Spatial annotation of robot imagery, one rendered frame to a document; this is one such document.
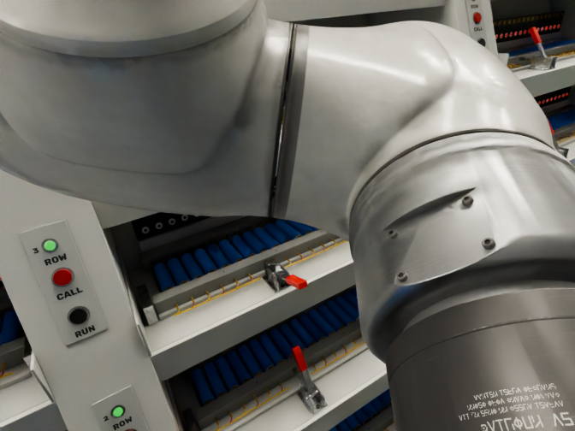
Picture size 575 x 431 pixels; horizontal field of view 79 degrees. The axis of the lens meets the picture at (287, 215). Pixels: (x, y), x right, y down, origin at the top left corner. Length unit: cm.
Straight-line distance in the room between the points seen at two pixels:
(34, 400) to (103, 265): 15
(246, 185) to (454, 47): 12
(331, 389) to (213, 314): 23
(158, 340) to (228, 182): 33
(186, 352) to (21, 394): 17
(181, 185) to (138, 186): 2
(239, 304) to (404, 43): 37
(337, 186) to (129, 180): 9
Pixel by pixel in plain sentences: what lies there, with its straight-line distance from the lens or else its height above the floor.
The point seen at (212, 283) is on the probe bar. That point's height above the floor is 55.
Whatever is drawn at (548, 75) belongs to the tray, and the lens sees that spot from 93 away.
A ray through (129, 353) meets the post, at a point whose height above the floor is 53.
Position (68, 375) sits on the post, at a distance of 45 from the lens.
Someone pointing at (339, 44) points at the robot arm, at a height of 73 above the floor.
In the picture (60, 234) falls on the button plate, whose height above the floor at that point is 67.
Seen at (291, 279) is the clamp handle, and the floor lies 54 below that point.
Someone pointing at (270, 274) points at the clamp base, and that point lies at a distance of 47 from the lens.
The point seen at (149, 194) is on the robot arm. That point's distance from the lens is 17.
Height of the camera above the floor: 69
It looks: 10 degrees down
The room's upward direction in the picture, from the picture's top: 16 degrees counter-clockwise
